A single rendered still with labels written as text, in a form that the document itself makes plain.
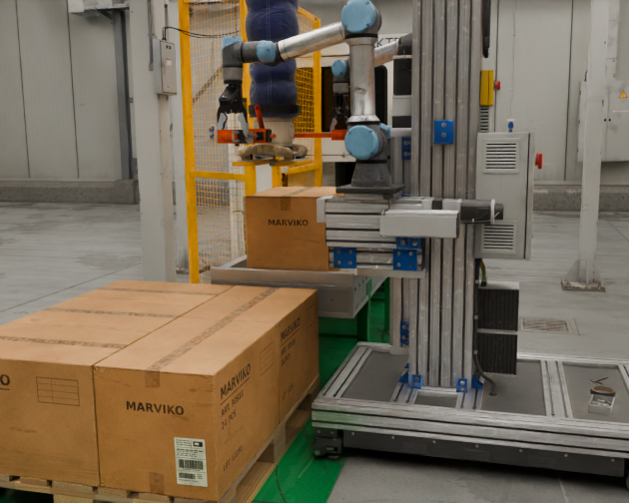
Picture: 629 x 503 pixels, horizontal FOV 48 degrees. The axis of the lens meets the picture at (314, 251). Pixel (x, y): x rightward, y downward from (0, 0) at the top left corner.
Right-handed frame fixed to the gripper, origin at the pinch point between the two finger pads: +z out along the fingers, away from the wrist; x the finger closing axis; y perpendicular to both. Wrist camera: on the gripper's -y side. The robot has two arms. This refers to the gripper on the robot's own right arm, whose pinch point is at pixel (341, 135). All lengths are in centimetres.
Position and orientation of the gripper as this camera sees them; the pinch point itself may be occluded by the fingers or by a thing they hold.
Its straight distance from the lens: 349.1
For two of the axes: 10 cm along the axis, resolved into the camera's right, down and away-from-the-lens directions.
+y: -2.0, 1.6, -9.7
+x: 9.8, 0.3, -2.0
